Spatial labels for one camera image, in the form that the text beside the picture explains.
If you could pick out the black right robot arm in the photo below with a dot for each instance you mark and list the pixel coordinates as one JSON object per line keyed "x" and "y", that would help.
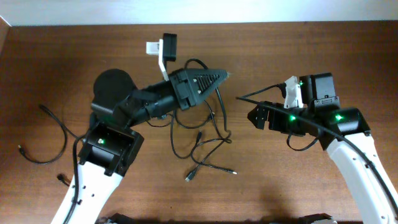
{"x": 312, "y": 107}

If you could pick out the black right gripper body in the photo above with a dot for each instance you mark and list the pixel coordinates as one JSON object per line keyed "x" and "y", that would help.
{"x": 277, "y": 118}

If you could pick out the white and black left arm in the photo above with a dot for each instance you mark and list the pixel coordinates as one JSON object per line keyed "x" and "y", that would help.
{"x": 111, "y": 146}

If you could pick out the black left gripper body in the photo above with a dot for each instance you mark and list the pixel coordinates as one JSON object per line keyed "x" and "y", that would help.
{"x": 182, "y": 98}

